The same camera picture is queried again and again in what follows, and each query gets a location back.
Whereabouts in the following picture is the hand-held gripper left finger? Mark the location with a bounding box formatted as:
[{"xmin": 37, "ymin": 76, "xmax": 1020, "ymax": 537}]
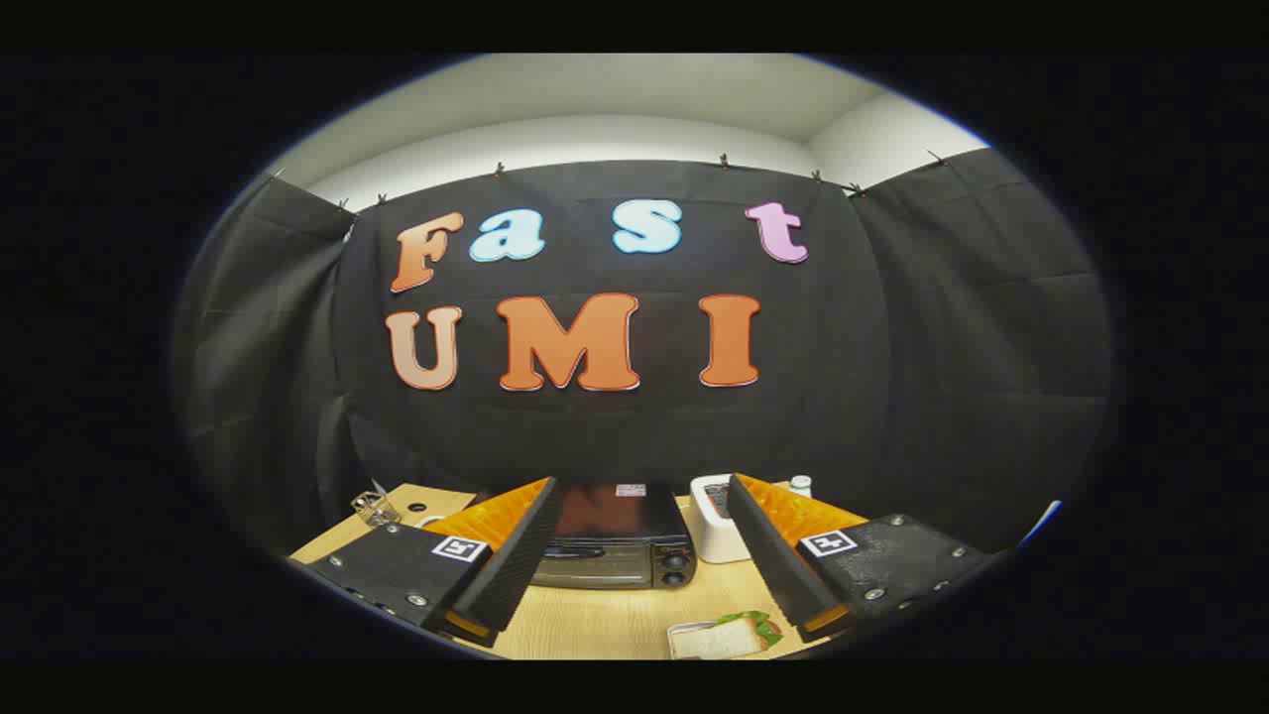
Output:
[{"xmin": 309, "ymin": 476, "xmax": 564, "ymax": 648}]

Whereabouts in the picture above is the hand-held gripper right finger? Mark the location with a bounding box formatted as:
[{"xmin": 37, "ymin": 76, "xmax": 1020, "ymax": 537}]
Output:
[{"xmin": 727, "ymin": 473, "xmax": 992, "ymax": 644}]

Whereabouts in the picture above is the lettuce sandwich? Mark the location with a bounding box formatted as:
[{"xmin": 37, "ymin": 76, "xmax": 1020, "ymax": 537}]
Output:
[{"xmin": 674, "ymin": 611, "xmax": 784, "ymax": 660}]

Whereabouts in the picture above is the black toaster oven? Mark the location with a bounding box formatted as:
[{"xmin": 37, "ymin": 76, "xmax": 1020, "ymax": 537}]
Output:
[{"xmin": 530, "ymin": 483, "xmax": 697, "ymax": 591}]

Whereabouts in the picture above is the white toaster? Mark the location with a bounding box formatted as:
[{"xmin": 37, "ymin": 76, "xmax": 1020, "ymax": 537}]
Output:
[{"xmin": 690, "ymin": 474, "xmax": 756, "ymax": 564}]

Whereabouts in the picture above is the small metal tray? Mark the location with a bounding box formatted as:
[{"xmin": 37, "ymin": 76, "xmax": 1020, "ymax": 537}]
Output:
[{"xmin": 666, "ymin": 620, "xmax": 784, "ymax": 660}]

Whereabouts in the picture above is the small wire basket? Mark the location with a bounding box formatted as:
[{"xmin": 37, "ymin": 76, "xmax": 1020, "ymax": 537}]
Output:
[{"xmin": 351, "ymin": 490, "xmax": 402, "ymax": 527}]

